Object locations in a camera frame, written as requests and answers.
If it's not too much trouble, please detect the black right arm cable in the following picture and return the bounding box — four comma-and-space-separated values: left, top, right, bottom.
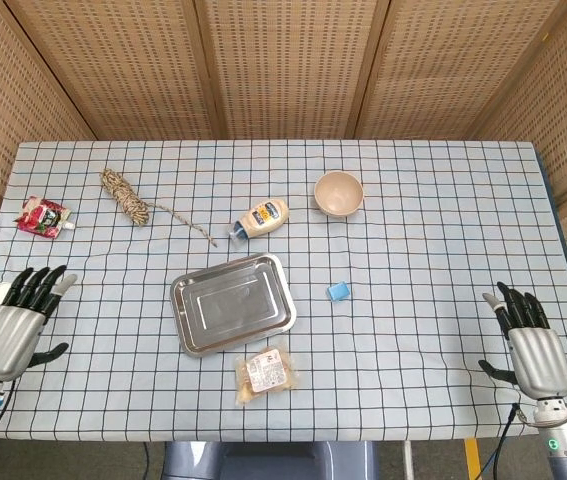
480, 402, 522, 480

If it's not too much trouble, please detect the red spouted drink pouch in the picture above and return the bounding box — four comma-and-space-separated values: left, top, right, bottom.
14, 195, 76, 241

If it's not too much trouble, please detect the beige round bowl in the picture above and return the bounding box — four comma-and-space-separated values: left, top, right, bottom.
313, 170, 365, 219

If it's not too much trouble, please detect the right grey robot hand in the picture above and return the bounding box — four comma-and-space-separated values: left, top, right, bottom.
477, 281, 567, 401

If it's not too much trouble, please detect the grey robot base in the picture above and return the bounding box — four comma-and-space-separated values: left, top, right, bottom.
162, 441, 379, 480

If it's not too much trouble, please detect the small blue white block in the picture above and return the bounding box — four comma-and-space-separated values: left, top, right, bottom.
326, 281, 352, 303

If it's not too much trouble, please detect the light blue checked tablecloth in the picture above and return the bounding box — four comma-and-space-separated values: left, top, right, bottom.
0, 139, 567, 444

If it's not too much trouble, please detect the bundle of beige twine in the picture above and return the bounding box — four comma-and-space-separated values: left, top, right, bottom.
100, 168, 219, 249

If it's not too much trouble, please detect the packaged bread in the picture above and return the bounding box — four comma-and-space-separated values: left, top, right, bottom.
234, 344, 298, 407

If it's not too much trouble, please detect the woven wooden folding screen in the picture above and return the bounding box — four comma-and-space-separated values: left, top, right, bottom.
0, 0, 567, 321

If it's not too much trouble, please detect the mayonnaise squeeze bottle blue cap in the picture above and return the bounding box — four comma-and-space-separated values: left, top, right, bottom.
227, 197, 290, 245

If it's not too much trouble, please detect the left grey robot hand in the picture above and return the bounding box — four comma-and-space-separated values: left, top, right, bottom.
0, 264, 78, 384

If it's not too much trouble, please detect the rectangular stainless steel tray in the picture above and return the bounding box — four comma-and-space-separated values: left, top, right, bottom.
170, 253, 298, 359

